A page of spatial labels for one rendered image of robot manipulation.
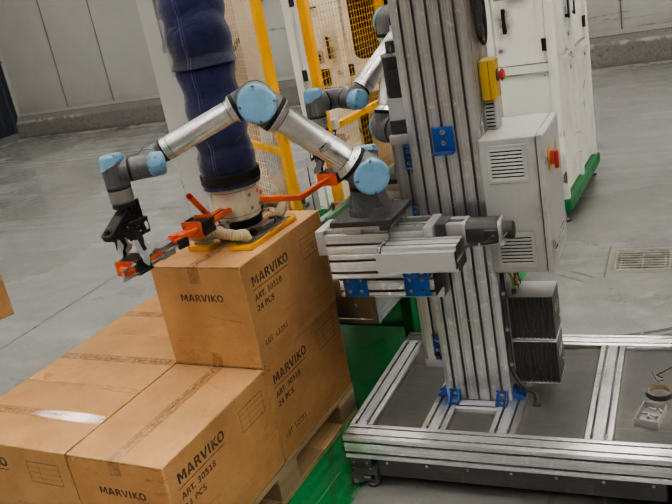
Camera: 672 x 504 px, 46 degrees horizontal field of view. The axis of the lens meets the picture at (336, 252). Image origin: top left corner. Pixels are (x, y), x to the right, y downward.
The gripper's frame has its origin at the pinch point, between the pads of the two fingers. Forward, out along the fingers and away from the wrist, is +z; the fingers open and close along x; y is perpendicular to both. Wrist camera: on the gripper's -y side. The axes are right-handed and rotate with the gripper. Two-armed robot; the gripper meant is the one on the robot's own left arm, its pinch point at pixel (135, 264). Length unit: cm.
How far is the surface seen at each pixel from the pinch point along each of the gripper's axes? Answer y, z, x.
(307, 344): 60, 59, -17
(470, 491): 46, 107, -83
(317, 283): 76, 40, -18
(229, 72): 60, -49, -10
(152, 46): 165, -57, 109
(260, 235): 53, 10, -12
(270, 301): 42, 32, -18
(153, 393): 7, 53, 16
